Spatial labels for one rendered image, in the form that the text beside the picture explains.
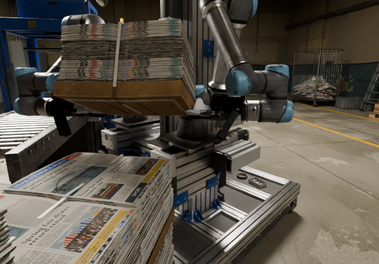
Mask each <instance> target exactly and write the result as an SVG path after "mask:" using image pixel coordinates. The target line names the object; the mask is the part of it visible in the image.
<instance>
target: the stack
mask: <svg viewBox="0 0 379 264"><path fill-rule="evenodd" d="M171 165H172V164H171V160H170V159H161V158H154V157H138V156H124V154H121V155H119V156H116V155H111V154H103V153H85V152H76V153H73V154H71V155H69V156H66V157H63V158H62V159H60V160H58V161H55V162H53V163H51V164H49V165H47V166H45V167H43V168H41V169H39V170H37V171H35V172H34V173H32V174H29V175H27V176H26V177H24V178H22V179H20V180H18V181H17V182H15V183H13V184H11V185H9V186H8V187H6V188H4V189H3V190H2V191H3V192H2V193H0V208H5V209H7V212H6V213H5V214H4V216H5V218H4V219H5V220H6V223H7V224H8V226H7V227H6V228H9V229H10V231H9V232H8V233H9V237H10V240H9V241H11V242H12V244H15V245H16V248H15V249H14V250H13V251H12V252H11V253H10V254H13V255H15V258H14V262H15V264H148V262H149V259H150V257H151V255H152V253H153V251H154V248H155V246H156V244H157V242H158V240H159V238H160V235H161V233H162V231H163V229H164V227H165V225H166V223H167V221H168V219H169V217H170V215H171V213H172V211H173V200H174V198H173V197H174V196H173V195H174V194H173V188H171V186H172V184H171V180H172V178H171V176H172V173H171V170H172V168H171ZM172 225H173V224H172V223H171V225H170V228H169V230H168V232H167V235H166V237H165V240H164V242H163V244H162V246H161V249H160V251H159V253H158V256H157V258H156V260H155V263H154V264H173V262H174V260H173V258H174V245H173V244H172V243H173V242H172V239H173V237H172V234H173V233H172V229H173V227H172Z"/></svg>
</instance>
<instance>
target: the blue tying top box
mask: <svg viewBox="0 0 379 264"><path fill-rule="evenodd" d="M85 1H86V0H16V5H17V13H18V17H19V18H33V19H64V18H65V17H67V16H71V15H84V14H95V15H98V12H97V10H96V9H95V8H94V6H93V5H92V4H91V3H90V2H89V1H88V2H87V3H86V4H85V5H83V4H84V2H85Z"/></svg>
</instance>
